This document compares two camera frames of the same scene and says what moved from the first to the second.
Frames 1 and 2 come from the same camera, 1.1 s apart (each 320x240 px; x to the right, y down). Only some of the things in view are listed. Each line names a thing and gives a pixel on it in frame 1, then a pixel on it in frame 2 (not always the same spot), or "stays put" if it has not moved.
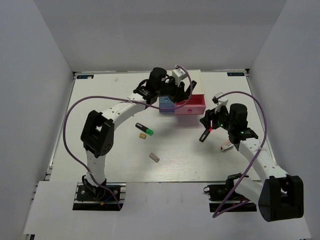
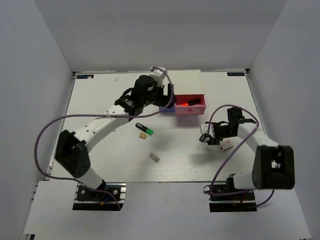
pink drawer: x=195 y=104 stays put
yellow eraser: x=142 y=135 stays put
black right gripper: x=210 y=115 → x=215 y=141
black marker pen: x=204 y=135 stays put
